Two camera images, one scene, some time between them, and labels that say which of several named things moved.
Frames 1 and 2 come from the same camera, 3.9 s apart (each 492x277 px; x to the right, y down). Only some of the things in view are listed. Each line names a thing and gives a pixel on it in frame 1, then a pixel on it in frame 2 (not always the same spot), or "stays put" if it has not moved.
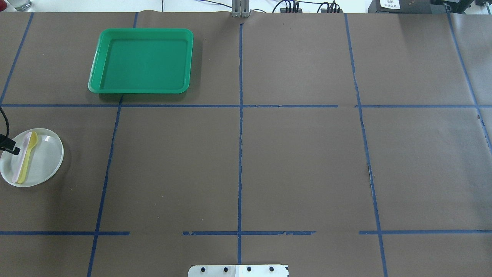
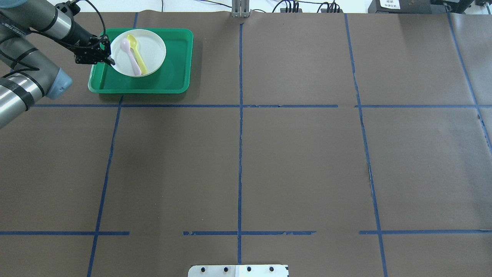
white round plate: (45, 158) -> (150, 48)
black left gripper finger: (7, 144) -> (95, 49)
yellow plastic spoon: (33, 141) -> (133, 42)
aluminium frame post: (240, 8) stays put
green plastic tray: (143, 60) stays put
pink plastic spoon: (26, 143) -> (125, 45)
